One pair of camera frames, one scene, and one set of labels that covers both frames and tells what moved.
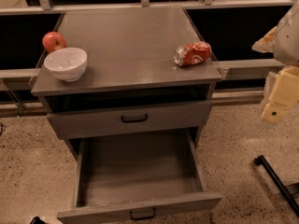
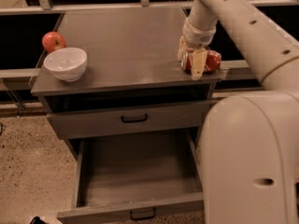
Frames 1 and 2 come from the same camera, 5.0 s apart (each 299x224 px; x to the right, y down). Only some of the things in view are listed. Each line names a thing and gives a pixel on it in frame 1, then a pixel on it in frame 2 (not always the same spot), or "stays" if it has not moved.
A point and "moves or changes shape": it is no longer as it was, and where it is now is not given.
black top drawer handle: [134, 120] stays
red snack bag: [192, 53] moves or changes shape
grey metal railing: [44, 7] stays
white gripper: [288, 42] -> [197, 36]
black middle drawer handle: [142, 217] stays
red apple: [53, 41] stays
